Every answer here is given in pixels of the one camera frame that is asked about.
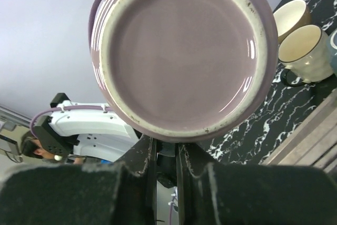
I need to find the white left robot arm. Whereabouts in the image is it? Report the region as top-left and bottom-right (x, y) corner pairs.
(29, 93), (142, 162)

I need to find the cream tan bowl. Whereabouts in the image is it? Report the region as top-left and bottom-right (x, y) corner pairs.
(273, 0), (311, 44)

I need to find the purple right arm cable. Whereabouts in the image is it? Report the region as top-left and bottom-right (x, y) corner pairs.
(168, 194), (180, 225)

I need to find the slate blue faceted mug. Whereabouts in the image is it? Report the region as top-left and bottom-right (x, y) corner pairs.
(326, 29), (337, 76)

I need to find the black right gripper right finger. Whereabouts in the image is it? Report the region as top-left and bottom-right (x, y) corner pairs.
(176, 143), (336, 224)

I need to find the metal tray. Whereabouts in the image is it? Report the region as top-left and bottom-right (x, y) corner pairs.
(262, 90), (336, 173)

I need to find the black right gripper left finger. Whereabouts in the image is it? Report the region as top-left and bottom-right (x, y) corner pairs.
(1, 136), (156, 224)

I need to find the cream mug black handle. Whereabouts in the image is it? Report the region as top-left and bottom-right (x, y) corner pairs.
(279, 24), (334, 87)

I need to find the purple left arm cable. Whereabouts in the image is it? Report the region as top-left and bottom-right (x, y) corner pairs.
(30, 105), (111, 136)

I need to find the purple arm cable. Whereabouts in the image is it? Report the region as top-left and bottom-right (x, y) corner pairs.
(30, 105), (111, 136)
(168, 194), (180, 225)

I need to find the pink mug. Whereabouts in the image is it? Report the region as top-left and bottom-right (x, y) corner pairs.
(88, 0), (278, 142)

